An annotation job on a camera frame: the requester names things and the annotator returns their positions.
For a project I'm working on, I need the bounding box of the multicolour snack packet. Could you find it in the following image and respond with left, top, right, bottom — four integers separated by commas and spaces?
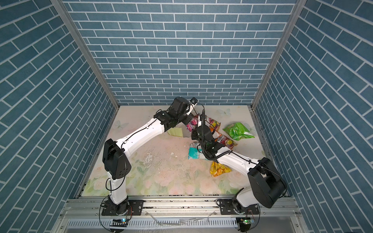
215, 135, 237, 150

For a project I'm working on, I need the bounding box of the colourful paper gift bag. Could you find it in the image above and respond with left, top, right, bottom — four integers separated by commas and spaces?
167, 123, 191, 138

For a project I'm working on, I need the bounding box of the teal snack packet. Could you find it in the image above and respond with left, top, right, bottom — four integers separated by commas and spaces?
188, 142, 206, 160

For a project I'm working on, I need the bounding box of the orange snack packet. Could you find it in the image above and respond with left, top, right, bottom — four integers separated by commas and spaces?
206, 116, 220, 133

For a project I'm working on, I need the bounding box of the yellow snack packet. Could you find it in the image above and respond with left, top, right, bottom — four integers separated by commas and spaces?
210, 162, 232, 177

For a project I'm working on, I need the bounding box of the green snack packet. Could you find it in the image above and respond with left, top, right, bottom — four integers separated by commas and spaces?
223, 122, 254, 141

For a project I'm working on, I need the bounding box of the pink purple snack packet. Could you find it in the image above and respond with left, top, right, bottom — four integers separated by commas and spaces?
186, 116, 199, 132

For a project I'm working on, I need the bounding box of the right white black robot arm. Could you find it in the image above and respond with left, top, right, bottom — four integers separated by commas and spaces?
191, 125, 287, 214

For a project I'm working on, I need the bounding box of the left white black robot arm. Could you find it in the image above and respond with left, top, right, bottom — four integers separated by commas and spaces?
103, 97, 198, 205

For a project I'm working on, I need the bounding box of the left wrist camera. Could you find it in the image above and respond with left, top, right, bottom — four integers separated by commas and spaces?
187, 98, 198, 115

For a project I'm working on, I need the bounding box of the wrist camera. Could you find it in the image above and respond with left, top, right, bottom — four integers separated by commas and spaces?
197, 114, 206, 128
187, 98, 198, 115

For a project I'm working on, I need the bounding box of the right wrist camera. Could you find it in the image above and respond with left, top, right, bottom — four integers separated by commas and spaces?
197, 114, 206, 128

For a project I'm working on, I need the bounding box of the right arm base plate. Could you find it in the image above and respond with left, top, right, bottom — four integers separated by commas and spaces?
216, 199, 260, 215

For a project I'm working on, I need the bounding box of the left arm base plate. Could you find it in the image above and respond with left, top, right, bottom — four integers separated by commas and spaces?
100, 199, 144, 216

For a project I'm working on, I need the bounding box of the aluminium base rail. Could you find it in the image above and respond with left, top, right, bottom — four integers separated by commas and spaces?
53, 195, 308, 233

